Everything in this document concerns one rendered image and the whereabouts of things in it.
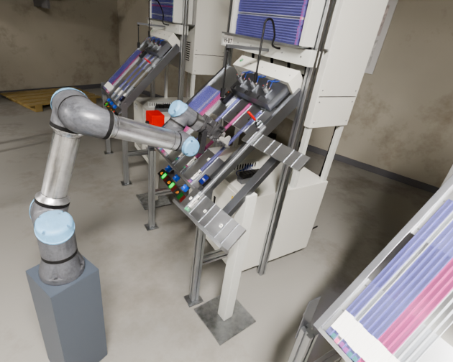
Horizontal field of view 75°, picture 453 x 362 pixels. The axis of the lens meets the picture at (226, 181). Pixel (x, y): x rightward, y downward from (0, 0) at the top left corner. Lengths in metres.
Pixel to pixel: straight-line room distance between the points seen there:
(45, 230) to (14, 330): 0.86
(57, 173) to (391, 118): 3.60
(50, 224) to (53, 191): 0.13
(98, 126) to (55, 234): 0.38
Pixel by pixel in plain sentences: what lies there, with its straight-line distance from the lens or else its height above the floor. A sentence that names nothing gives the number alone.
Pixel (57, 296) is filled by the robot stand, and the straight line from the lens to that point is 1.23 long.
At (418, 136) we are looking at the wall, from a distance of 4.07.
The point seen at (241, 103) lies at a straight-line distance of 1.66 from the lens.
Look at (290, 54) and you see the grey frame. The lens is 1.55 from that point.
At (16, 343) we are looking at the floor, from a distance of 1.85.
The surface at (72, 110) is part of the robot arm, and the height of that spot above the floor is 1.15.
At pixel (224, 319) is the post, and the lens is 1.76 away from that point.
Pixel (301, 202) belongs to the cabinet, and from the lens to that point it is 1.93.
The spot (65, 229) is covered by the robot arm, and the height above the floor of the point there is 0.76.
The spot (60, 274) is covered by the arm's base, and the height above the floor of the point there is 0.60.
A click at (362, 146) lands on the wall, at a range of 4.17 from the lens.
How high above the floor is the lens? 1.43
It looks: 28 degrees down
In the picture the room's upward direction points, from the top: 8 degrees clockwise
